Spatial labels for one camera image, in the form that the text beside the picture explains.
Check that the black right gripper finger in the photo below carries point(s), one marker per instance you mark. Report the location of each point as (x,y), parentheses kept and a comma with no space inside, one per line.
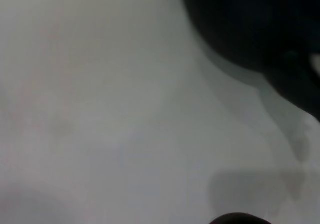
(240,219)

